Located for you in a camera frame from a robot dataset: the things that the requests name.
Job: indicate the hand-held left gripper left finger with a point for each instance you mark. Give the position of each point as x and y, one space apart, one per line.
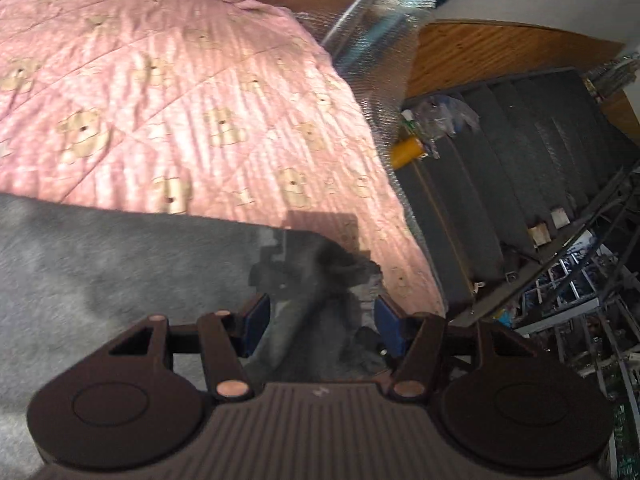
257 322

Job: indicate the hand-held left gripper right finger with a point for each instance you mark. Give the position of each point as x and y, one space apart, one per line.
387 327

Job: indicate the grey fleece pants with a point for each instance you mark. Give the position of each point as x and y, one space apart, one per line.
100 280

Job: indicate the yellow bottle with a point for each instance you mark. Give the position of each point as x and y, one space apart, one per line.
406 152

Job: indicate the small wooden block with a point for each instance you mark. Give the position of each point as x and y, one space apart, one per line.
560 219
539 235

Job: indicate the metal shelf rack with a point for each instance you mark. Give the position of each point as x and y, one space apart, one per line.
565 305

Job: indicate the dark grey staircase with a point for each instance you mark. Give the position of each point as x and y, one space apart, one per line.
500 160

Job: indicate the crumpled clear plastic bags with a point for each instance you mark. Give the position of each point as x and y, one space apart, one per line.
440 115

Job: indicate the pink teddy bear blanket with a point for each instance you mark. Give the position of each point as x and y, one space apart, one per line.
175 85

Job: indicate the clear bubble wrap sheet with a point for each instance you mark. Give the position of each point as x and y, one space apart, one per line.
385 75

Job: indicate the pile of printed papers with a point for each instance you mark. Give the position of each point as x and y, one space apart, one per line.
612 75

